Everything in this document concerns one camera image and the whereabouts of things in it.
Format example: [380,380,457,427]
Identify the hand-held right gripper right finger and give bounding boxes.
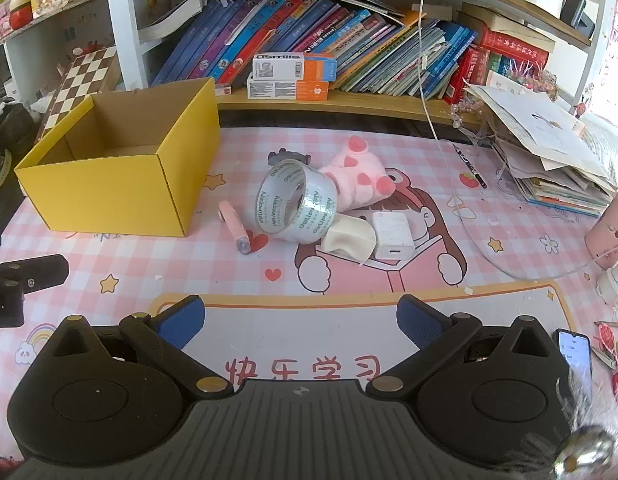
[366,295,560,402]

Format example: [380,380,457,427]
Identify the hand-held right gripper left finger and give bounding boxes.
[44,295,233,402]

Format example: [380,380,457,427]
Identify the white charger adapter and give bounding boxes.
[371,211,416,261]

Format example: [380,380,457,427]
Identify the yellow cardboard box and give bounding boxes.
[14,77,221,238]

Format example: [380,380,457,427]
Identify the cream foam block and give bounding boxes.
[321,213,377,262]

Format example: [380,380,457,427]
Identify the pink correction tape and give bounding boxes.
[218,201,251,256]

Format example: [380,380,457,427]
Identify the clear packing tape roll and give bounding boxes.
[252,158,338,245]

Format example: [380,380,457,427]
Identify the pink plush toy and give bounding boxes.
[319,135,397,213]

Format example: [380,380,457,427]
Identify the grey toy car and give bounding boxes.
[268,148,311,167]

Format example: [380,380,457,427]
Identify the pink printed desk mat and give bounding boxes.
[0,127,618,461]

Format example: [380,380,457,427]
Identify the black pen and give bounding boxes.
[451,142,488,189]

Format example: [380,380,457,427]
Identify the black smartphone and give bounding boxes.
[554,329,592,411]

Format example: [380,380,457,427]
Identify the wooden chessboard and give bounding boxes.
[36,45,120,146]

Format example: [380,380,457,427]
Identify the white bottle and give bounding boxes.
[596,262,618,305]

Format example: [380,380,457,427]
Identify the pink tumbler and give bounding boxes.
[584,195,618,271]

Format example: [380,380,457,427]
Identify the shiny metal ball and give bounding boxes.
[554,425,617,480]

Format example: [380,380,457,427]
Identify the stack of papers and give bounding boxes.
[461,72,618,218]

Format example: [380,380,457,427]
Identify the white side shelf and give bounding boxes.
[0,0,120,91]

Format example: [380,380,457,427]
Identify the white framed wooden bookshelf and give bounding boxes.
[104,0,607,128]

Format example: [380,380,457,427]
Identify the orange and white box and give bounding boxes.
[252,51,338,82]
[246,77,330,101]

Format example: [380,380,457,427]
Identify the row of colourful books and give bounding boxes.
[149,0,477,100]

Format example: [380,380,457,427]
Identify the thick white book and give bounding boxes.
[139,0,205,43]

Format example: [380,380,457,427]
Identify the red thick books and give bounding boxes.
[446,27,550,106]

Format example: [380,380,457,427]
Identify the black stand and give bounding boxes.
[559,0,595,38]

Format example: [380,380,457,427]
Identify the pink bead string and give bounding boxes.
[449,97,490,128]

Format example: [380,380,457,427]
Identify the white charging cable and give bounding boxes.
[415,0,602,281]

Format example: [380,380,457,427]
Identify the wall poster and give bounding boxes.
[596,0,618,106]

